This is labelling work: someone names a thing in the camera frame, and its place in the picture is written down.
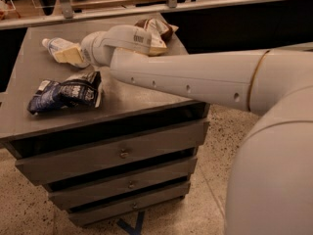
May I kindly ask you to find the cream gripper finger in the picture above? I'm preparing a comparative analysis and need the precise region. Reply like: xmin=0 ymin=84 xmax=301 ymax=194
xmin=54 ymin=45 xmax=84 ymax=65

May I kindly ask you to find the clear plastic water bottle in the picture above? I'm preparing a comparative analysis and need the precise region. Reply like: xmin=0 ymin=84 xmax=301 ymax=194
xmin=42 ymin=37 xmax=89 ymax=69

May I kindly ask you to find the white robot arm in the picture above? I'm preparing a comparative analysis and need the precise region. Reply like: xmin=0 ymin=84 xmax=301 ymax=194
xmin=81 ymin=25 xmax=313 ymax=235

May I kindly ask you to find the blue chip bag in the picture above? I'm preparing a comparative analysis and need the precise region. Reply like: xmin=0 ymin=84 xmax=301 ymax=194
xmin=27 ymin=71 xmax=102 ymax=115

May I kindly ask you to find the brown and cream chip bag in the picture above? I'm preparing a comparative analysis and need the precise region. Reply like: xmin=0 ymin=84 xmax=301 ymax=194
xmin=135 ymin=18 xmax=178 ymax=56

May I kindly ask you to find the grey drawer cabinet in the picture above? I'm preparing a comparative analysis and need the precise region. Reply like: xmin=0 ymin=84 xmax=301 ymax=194
xmin=0 ymin=20 xmax=209 ymax=214

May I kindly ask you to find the top grey drawer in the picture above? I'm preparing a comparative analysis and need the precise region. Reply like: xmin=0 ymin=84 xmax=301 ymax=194
xmin=16 ymin=119 xmax=208 ymax=185

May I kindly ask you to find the grey drawer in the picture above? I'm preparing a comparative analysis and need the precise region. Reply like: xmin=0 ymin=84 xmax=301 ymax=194
xmin=68 ymin=181 xmax=191 ymax=226
xmin=16 ymin=119 xmax=208 ymax=185
xmin=49 ymin=156 xmax=197 ymax=210

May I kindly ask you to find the middle grey drawer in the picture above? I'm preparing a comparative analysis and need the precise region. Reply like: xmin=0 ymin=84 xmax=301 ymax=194
xmin=49 ymin=156 xmax=197 ymax=210

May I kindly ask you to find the bottom grey drawer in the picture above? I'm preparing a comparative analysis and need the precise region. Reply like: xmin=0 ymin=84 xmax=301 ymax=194
xmin=68 ymin=181 xmax=191 ymax=226

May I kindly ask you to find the metal railing frame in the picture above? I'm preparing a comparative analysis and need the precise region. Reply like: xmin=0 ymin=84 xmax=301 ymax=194
xmin=0 ymin=0 xmax=286 ymax=30

